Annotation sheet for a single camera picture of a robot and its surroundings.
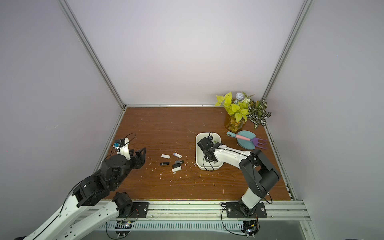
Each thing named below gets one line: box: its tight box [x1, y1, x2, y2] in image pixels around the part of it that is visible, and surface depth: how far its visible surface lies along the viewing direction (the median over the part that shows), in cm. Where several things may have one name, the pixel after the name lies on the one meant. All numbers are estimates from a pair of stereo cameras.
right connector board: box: [241, 220, 260, 239], surface depth 71 cm
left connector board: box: [115, 220, 133, 238], surface depth 73 cm
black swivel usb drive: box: [172, 160, 184, 169], surface depth 92 cm
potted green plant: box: [214, 92, 272, 133], surface depth 87 cm
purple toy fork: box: [250, 137, 268, 149], surface depth 100 cm
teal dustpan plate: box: [236, 130, 257, 150], surface depth 101 cm
